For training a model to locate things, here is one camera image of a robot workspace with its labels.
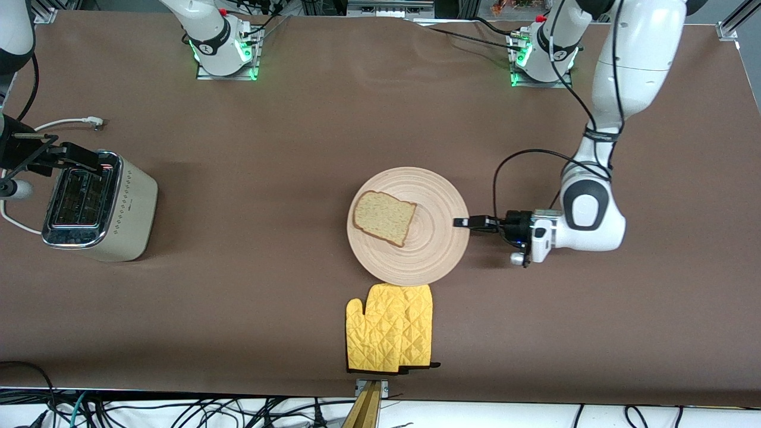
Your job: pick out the yellow quilted oven mitt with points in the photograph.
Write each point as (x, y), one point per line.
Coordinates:
(419, 321)
(374, 333)

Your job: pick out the round light wooden plate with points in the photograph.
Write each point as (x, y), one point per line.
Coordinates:
(428, 249)

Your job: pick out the small metal mount bracket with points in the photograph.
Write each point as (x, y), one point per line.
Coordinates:
(383, 387)

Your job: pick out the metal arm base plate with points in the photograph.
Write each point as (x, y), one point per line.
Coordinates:
(541, 85)
(255, 56)

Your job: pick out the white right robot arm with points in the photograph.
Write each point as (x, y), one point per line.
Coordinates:
(214, 41)

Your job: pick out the grey metal equipment box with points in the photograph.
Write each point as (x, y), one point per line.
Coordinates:
(389, 7)

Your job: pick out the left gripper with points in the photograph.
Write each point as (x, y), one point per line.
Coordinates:
(516, 225)

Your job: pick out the yellow wooden bar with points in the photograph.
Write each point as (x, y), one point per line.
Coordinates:
(364, 413)

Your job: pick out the slice of brown bread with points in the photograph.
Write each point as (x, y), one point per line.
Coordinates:
(383, 217)

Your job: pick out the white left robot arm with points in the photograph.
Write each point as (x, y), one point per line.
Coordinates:
(636, 59)

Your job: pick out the colourful toy pile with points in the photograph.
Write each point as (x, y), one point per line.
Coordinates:
(517, 6)

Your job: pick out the cream and chrome toaster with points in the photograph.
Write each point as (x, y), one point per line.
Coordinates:
(134, 208)

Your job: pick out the brown table cover sheet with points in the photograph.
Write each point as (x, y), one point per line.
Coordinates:
(267, 327)

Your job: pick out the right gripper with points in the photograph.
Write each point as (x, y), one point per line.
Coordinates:
(13, 151)

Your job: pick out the aluminium frame corner profile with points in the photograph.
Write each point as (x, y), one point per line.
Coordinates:
(728, 30)
(56, 12)

